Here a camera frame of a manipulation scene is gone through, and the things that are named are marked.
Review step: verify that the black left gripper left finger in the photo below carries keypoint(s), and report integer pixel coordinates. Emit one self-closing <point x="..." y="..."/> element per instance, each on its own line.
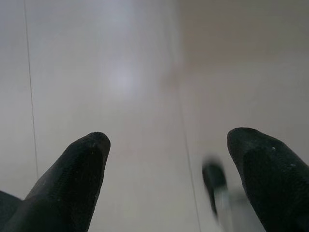
<point x="72" y="183"/>

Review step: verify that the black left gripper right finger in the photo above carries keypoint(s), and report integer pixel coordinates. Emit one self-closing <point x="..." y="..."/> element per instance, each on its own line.
<point x="272" y="183"/>

